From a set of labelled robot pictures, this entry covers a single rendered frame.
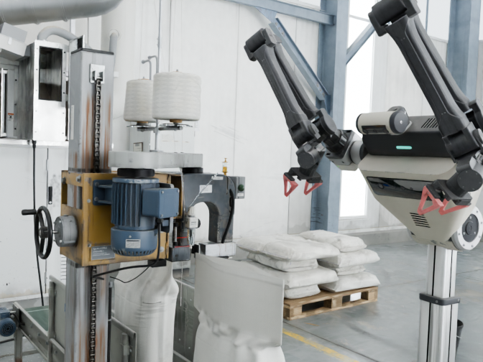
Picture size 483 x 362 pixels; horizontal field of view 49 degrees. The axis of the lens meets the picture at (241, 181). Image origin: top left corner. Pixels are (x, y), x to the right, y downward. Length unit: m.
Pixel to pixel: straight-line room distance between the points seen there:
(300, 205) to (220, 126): 1.79
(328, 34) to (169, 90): 6.48
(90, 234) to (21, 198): 2.76
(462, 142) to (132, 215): 0.98
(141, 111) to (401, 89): 7.77
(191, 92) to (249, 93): 5.45
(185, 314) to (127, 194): 1.25
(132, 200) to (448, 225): 1.02
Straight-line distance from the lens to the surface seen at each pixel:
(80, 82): 1.91
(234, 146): 7.06
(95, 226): 1.88
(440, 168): 1.73
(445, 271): 2.00
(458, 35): 10.69
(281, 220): 7.64
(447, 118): 1.41
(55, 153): 4.66
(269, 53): 1.91
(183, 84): 1.78
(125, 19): 5.33
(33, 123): 4.10
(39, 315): 3.60
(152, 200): 1.67
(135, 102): 2.02
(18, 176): 4.59
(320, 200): 7.99
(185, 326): 2.85
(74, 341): 2.02
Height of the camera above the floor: 1.42
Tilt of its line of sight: 3 degrees down
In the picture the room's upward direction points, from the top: 2 degrees clockwise
